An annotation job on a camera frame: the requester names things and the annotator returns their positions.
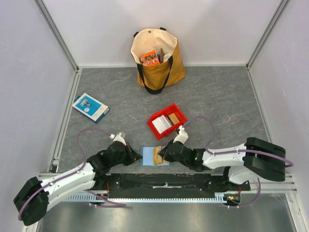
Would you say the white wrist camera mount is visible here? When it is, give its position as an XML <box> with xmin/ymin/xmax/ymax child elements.
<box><xmin>173</xmin><ymin>125</ymin><xmax>188</xmax><ymax>144</ymax></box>
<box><xmin>109</xmin><ymin>132</ymin><xmax>126</xmax><ymax>145</ymax></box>

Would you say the blue leather card holder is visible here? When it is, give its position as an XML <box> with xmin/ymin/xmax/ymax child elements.
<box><xmin>140</xmin><ymin>146</ymin><xmax>172</xmax><ymax>167</ymax></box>

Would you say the gold card in bin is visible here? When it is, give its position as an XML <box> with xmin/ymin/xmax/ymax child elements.
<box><xmin>168</xmin><ymin>113</ymin><xmax>180</xmax><ymax>125</ymax></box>

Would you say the orange snack packet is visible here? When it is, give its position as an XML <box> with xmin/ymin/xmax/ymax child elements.
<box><xmin>140</xmin><ymin>50</ymin><xmax>160</xmax><ymax>66</ymax></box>

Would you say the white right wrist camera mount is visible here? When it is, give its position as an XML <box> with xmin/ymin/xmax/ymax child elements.
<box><xmin>173</xmin><ymin>125</ymin><xmax>188</xmax><ymax>144</ymax></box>

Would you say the aluminium frame rail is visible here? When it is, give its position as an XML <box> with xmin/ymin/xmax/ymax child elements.
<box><xmin>248</xmin><ymin>172</ymin><xmax>298</xmax><ymax>193</ymax></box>

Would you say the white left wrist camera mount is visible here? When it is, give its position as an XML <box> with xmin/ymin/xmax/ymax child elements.
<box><xmin>109</xmin><ymin>132</ymin><xmax>126</xmax><ymax>145</ymax></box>

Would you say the red plastic bin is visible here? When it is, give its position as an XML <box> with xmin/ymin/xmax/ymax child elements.
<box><xmin>147</xmin><ymin>103</ymin><xmax>187</xmax><ymax>140</ymax></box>

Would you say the blue white razor box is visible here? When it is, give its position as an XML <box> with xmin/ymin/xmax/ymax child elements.
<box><xmin>72</xmin><ymin>93</ymin><xmax>110</xmax><ymax>123</ymax></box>

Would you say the grey slotted cable duct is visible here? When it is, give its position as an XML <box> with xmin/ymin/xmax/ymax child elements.
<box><xmin>65</xmin><ymin>191</ymin><xmax>227</xmax><ymax>203</ymax></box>

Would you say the brown tote bag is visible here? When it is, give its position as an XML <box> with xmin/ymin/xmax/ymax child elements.
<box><xmin>130</xmin><ymin>28</ymin><xmax>185</xmax><ymax>95</ymax></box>

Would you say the brown item in bag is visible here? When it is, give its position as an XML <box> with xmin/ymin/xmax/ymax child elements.
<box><xmin>160</xmin><ymin>48</ymin><xmax>167</xmax><ymax>63</ymax></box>

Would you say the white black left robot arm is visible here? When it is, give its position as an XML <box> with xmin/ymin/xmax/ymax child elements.
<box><xmin>13</xmin><ymin>141</ymin><xmax>142</xmax><ymax>226</ymax></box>

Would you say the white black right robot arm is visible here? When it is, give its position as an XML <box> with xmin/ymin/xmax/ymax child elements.
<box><xmin>158</xmin><ymin>137</ymin><xmax>288</xmax><ymax>190</ymax></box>

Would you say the stack of white cards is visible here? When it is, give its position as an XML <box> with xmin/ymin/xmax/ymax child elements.
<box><xmin>152</xmin><ymin>115</ymin><xmax>172</xmax><ymax>134</ymax></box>

